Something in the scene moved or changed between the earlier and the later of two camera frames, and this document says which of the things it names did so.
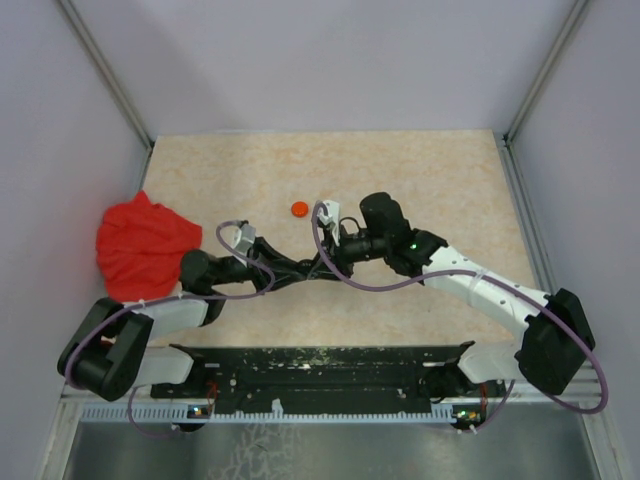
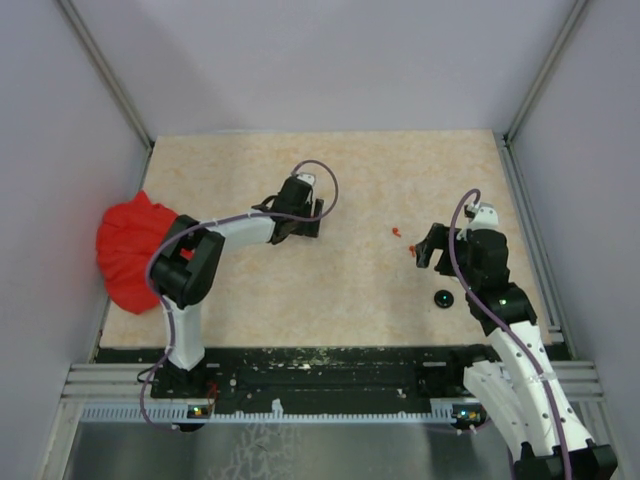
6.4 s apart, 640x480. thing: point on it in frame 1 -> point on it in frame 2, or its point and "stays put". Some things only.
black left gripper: x=265 y=253 -> x=310 y=229
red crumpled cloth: x=140 y=246 stays put
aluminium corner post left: x=109 y=72 stays put
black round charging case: x=305 y=266 -> x=444 y=298
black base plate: x=332 y=380 stays put
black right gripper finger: x=326 y=273 -> x=438 y=238
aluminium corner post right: x=574 y=16 stays put
